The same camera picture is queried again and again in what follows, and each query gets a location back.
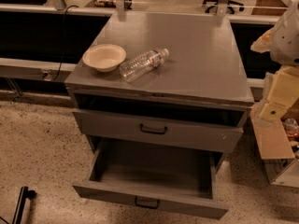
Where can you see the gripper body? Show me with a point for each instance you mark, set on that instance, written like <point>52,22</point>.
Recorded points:
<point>286,42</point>

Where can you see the black stand bottom left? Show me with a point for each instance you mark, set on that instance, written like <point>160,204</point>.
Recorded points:
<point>25,194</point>

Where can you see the cardboard box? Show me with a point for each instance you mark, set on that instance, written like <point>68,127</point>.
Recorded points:
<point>280,162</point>

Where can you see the black office chair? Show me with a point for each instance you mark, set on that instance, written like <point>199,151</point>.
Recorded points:
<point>219,4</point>

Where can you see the clear plastic water bottle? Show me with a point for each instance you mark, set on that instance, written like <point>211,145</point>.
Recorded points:
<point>142,64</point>

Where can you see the grey drawer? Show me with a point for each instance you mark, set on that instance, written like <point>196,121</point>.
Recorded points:
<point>171,179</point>
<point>168,132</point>

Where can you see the grey metal drawer cabinet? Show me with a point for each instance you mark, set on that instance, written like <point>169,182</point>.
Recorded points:
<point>202,80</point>

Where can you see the cream plastic bowl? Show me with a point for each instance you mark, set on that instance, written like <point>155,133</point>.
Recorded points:
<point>104,57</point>

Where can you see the plastic bottle in box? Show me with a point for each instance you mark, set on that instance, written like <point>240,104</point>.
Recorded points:
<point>291,128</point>

